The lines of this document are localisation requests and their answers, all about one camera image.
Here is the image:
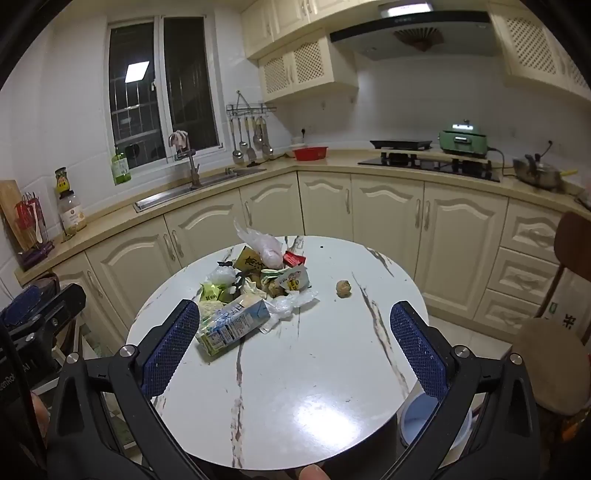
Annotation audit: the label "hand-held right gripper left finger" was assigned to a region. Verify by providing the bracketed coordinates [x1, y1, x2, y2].
[46, 299, 211, 480]

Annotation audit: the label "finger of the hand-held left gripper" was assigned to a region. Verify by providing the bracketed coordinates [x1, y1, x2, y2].
[0, 285, 45, 329]
[44, 283, 88, 329]

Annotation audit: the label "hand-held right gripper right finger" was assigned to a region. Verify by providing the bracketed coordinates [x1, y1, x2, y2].
[383, 301, 542, 480]

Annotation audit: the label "light blue plastic bin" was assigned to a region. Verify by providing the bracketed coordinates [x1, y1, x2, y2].
[399, 392, 474, 462]

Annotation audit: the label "person's left hand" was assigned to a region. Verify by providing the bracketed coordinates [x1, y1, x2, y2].
[30, 392, 51, 449]

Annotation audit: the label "purple utensil rack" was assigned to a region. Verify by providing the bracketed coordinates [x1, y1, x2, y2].
[15, 191, 56, 272]

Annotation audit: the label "blue white milk carton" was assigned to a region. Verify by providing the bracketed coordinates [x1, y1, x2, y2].
[195, 295, 271, 357]

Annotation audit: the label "yellow green snack packet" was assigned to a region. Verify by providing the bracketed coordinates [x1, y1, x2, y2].
[200, 282, 228, 304]

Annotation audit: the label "clear plastic bag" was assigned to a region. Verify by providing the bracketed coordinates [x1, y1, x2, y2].
[205, 265, 238, 289]
[261, 288, 320, 334]

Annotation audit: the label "large glass jar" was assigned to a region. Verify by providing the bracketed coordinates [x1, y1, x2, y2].
[58, 189, 88, 237]

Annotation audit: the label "wooden cutting board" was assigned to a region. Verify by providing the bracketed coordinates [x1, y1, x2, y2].
[0, 180, 28, 253]

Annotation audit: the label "brown wooden chair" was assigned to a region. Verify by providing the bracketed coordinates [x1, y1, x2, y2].
[512, 211, 591, 416]

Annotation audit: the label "white plastic bag red stains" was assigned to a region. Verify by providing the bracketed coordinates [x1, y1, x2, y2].
[233, 217, 285, 269]

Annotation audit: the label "white round table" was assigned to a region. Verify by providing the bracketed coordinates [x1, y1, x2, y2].
[14, 168, 578, 352]

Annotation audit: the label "green white snack packet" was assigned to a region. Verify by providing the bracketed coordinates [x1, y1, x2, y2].
[276, 265, 309, 293]

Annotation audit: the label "green glass bottle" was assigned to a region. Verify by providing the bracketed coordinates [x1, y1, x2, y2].
[111, 144, 132, 186]

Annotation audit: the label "steel sink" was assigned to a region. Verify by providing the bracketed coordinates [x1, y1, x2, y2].
[134, 166, 267, 213]

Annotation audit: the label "white paper bag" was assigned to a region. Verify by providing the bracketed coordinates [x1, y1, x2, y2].
[538, 272, 591, 347]

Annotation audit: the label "steel faucet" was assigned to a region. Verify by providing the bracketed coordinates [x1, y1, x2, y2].
[173, 148, 203, 188]

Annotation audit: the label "black gas stove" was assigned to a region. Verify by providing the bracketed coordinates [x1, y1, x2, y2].
[358, 151, 502, 183]

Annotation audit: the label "steel ladle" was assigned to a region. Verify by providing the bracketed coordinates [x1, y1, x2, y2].
[261, 116, 274, 160]
[230, 117, 243, 165]

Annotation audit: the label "hanging spoons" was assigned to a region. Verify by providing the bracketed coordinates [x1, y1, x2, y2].
[244, 116, 257, 162]

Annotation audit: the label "green electric cooker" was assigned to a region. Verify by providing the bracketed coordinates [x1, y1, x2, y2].
[438, 119, 491, 158]

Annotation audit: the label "steel pot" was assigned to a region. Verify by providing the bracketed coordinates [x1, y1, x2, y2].
[512, 154, 578, 191]

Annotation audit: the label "brown folding fan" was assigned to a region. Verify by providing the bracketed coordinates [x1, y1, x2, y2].
[393, 28, 444, 52]

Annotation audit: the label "black range hood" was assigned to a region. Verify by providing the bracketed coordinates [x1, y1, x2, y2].
[329, 2, 504, 61]

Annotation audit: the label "wall utensil rail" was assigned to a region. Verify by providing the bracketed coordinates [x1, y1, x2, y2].
[226, 91, 278, 116]

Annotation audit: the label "white frame window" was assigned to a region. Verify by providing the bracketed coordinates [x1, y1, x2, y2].
[107, 16, 227, 169]

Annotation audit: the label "lattice door wall cabinet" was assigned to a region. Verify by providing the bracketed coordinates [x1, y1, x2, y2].
[257, 34, 360, 103]

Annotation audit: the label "wide lattice wall cabinet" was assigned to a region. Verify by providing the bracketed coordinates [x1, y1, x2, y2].
[489, 2, 591, 105]

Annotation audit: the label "cream upper wall cabinets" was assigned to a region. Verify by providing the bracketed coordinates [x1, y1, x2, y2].
[240, 0, 384, 60]

